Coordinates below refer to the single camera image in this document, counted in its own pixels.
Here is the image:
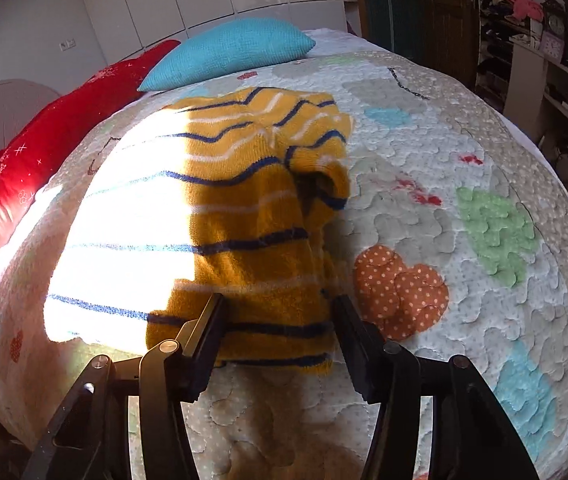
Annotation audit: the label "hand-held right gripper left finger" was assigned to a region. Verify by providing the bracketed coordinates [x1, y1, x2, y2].
[21, 292, 229, 480]

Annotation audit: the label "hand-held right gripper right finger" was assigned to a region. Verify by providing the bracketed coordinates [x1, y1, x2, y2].
[333, 294, 542, 480]

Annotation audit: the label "yellow striped sweater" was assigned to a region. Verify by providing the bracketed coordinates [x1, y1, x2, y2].
[44, 87, 354, 377]

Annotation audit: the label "pink clothes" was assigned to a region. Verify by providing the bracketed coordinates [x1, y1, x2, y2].
[499, 0, 546, 22]

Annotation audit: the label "patchwork heart quilt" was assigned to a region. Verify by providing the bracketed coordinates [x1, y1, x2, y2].
[0, 35, 568, 480]

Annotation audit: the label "teal knitted pillow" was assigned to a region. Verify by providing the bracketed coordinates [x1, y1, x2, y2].
[137, 18, 317, 93]

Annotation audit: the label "white bed sheet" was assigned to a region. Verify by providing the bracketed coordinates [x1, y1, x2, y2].
[0, 27, 557, 356]

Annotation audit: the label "open storage shelf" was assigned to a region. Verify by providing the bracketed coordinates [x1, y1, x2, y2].
[474, 0, 568, 221]

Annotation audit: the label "brown wooden door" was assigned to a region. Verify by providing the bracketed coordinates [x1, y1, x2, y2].
[421, 0, 476, 88]

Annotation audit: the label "ornate table clock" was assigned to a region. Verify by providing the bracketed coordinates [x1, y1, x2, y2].
[539, 0, 568, 64]

